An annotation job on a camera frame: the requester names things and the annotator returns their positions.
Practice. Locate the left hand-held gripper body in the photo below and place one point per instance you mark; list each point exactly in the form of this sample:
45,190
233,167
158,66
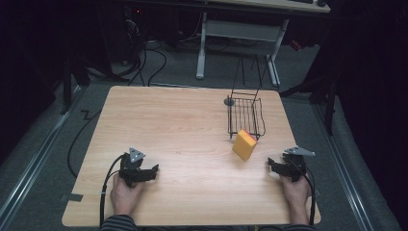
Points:
131,166

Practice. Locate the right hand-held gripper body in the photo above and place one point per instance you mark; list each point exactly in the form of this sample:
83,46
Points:
295,163

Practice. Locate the yellow sponge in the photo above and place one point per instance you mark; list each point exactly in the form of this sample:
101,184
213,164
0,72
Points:
243,146

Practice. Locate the person's right hand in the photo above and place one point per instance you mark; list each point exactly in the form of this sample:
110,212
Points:
296,192

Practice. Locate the person's left hand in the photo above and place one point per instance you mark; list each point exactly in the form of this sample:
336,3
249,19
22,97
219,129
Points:
125,196

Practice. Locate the grey tape strip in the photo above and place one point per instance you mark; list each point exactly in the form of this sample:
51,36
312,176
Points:
74,197

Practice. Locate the black metal stand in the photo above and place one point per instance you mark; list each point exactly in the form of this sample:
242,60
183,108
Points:
66,86
327,93

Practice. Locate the dark computer tower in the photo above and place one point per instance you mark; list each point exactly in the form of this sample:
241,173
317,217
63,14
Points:
126,32

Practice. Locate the white desk with metal legs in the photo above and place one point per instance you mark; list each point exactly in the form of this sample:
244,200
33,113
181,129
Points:
243,30

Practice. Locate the metal floor rail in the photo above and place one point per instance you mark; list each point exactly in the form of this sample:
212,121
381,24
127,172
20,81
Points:
344,173
35,157

